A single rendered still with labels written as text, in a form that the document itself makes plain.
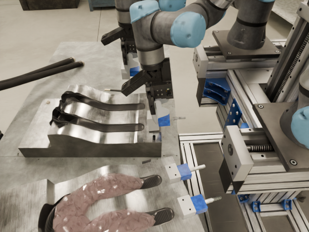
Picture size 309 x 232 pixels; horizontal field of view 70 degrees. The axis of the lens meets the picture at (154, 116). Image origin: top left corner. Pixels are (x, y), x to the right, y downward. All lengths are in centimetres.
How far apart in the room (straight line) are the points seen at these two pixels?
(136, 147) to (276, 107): 46
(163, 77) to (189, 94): 169
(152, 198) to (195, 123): 142
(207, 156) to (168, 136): 73
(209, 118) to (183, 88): 49
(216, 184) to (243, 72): 75
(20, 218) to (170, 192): 40
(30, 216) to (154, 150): 40
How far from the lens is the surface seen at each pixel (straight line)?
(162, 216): 67
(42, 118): 97
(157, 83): 66
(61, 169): 86
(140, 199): 67
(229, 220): 141
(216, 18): 63
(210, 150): 161
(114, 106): 89
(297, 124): 45
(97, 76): 121
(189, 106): 219
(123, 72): 97
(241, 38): 99
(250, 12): 95
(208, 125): 205
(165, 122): 75
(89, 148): 80
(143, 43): 60
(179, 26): 51
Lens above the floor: 148
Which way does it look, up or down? 46 degrees down
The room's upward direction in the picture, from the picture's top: straight up
